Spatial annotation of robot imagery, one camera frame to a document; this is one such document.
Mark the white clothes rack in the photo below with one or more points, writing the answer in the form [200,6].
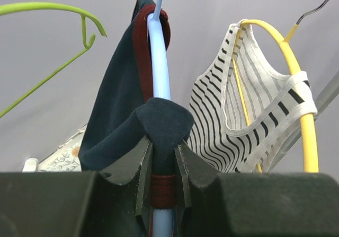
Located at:
[317,109]

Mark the blue hanger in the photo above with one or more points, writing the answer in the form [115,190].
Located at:
[162,218]

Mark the navy tank top red trim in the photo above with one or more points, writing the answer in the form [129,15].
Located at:
[130,138]

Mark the green hanger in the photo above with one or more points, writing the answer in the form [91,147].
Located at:
[35,50]

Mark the floral table mat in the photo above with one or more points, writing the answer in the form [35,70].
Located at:
[65,158]

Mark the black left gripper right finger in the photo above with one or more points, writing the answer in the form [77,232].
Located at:
[212,203]

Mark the striped tank top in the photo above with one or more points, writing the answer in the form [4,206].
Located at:
[238,109]

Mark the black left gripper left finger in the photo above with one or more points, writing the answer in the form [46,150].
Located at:
[79,200]

